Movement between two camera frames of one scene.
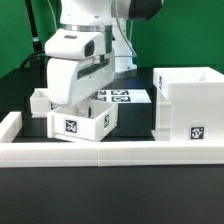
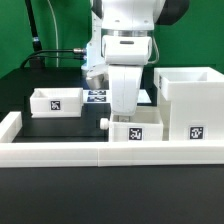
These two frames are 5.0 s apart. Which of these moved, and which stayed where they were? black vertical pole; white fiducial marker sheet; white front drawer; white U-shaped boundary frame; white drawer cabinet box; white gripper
Moved: white gripper; white front drawer
Stayed: white drawer cabinet box; black vertical pole; white U-shaped boundary frame; white fiducial marker sheet
